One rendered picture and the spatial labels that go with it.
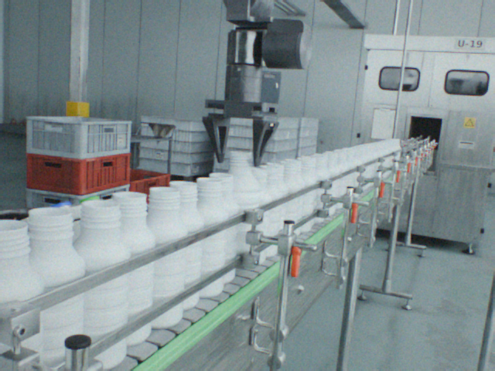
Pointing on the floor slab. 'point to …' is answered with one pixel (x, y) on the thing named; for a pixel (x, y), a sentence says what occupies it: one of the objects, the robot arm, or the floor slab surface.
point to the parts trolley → (151, 141)
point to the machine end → (438, 126)
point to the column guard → (77, 109)
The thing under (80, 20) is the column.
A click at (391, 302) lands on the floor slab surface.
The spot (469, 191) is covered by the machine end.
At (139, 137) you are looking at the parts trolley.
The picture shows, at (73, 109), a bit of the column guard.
